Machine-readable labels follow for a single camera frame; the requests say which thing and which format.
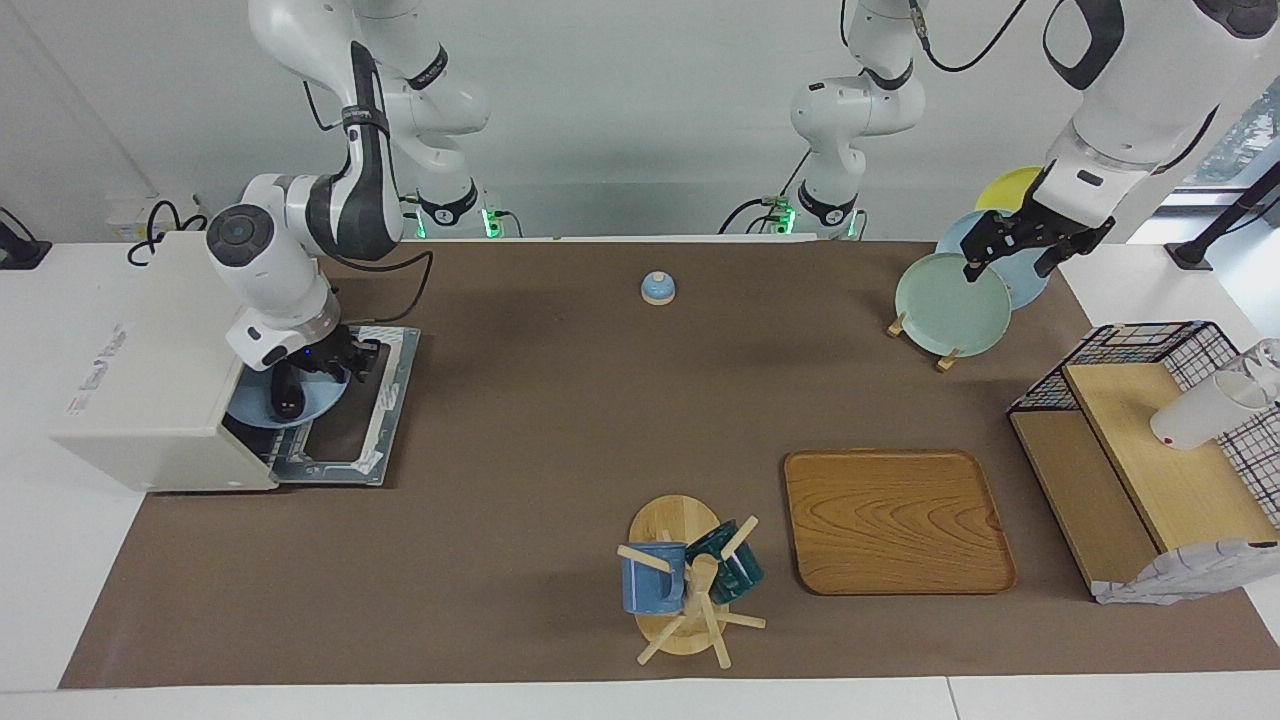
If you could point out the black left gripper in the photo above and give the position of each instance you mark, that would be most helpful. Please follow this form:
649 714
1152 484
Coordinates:
1045 228

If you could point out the wooden plate rack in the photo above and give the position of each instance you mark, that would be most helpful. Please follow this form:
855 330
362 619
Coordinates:
946 362

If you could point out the yellow plate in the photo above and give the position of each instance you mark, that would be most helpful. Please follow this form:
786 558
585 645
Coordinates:
1005 190

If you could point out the black desk mount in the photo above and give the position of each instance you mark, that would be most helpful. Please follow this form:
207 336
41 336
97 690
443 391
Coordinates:
20 252

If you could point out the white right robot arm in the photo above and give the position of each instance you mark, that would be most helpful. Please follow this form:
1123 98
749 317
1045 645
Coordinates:
290 230

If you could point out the large light blue plate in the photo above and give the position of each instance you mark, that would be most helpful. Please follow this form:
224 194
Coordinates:
1030 285

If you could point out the pale green plate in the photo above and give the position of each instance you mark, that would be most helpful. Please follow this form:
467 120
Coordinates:
950 305

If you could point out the white cup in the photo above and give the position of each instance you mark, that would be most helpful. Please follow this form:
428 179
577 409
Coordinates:
1195 420

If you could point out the clear glass cup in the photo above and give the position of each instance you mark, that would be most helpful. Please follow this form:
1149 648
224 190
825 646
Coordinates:
1268 360

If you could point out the black clamp stand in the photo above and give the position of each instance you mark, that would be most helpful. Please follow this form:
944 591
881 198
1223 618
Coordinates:
1225 215

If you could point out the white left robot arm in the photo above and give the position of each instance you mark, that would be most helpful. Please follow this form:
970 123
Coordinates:
1140 100

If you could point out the toaster oven glass door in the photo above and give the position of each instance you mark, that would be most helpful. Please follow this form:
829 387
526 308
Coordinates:
395 400

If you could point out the brown table mat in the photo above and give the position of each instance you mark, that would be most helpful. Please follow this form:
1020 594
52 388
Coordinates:
560 430

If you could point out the white toaster oven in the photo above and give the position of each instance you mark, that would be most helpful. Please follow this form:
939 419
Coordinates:
150 380

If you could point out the dark green mug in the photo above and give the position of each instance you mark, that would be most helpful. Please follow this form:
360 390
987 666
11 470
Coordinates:
740 575

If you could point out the wooden mug tree stand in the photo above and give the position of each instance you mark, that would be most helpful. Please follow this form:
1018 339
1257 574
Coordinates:
675 520

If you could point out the blue mug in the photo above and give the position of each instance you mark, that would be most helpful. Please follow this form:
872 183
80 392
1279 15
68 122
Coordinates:
645 590

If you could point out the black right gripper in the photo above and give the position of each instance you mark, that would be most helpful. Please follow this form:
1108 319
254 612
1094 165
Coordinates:
330 350

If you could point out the rectangular wooden tray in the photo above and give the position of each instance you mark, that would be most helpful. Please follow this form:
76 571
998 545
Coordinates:
890 520

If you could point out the small light blue plate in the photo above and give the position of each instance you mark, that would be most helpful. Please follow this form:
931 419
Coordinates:
250 410

